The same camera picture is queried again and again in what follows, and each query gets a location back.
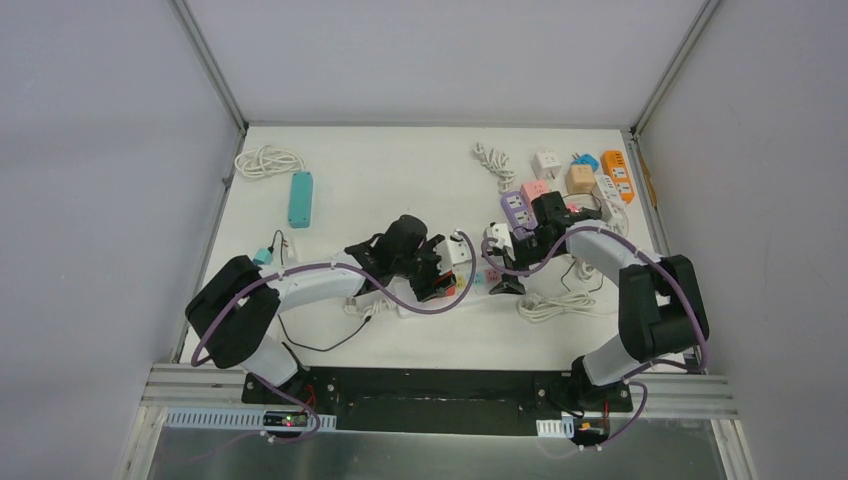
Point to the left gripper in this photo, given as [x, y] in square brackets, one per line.
[428, 266]

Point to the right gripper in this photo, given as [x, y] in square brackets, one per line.
[509, 284]

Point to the white long power strip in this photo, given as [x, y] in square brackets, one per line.
[481, 283]

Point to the purple power strip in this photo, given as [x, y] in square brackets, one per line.
[519, 214]

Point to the pink cube socket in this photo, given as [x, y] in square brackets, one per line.
[534, 189]

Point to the white cube socket with picture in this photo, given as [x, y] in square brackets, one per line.
[546, 164]

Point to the teal power strip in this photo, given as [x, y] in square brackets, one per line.
[300, 200]

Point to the teal charger plug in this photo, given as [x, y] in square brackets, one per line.
[263, 256]

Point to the red cube socket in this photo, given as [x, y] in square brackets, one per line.
[445, 286]

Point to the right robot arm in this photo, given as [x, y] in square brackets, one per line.
[660, 309]

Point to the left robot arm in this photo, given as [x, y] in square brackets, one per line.
[232, 313]

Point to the beige cube adapter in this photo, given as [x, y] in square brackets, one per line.
[580, 179]

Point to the white flat adapter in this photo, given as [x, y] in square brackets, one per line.
[288, 252]

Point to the small blue adapter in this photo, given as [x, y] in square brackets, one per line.
[586, 160]

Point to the orange power strip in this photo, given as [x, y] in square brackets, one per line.
[614, 165]

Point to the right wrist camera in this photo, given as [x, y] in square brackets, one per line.
[497, 239]

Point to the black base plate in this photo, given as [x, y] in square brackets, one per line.
[466, 402]

